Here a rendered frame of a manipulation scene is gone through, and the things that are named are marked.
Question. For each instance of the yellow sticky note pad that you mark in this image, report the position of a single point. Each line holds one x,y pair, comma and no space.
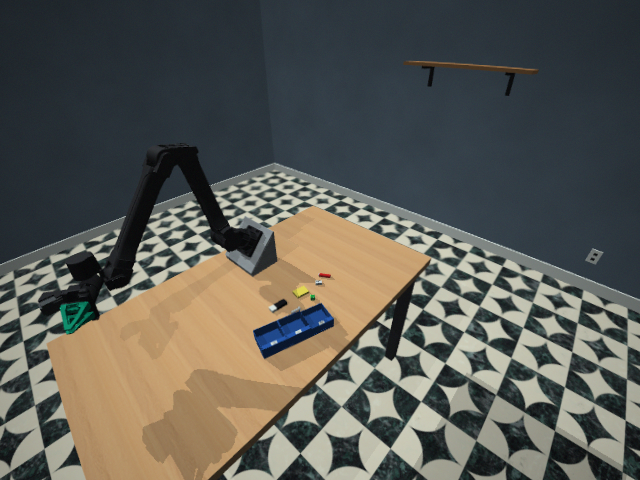
300,292

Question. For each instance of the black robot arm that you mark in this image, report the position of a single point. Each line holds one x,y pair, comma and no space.
83,266

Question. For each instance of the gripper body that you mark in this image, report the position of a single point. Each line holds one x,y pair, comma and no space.
85,294

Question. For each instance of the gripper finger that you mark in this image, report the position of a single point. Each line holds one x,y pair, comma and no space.
81,308
85,319

